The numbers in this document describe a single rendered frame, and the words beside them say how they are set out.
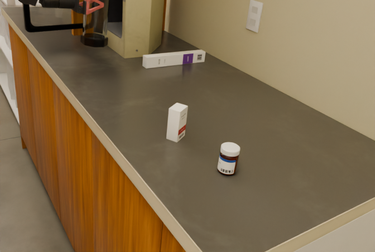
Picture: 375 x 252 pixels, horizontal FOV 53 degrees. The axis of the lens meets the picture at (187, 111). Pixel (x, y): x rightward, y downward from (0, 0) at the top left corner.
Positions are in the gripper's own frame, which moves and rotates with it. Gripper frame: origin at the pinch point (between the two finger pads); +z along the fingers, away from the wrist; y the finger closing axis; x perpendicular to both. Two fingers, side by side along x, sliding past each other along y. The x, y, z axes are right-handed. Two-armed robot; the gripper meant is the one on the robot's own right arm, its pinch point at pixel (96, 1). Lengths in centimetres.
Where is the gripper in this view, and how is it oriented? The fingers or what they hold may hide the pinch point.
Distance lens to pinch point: 149.0
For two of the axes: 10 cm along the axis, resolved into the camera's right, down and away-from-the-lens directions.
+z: 8.1, -1.1, 5.7
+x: -1.6, 9.0, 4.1
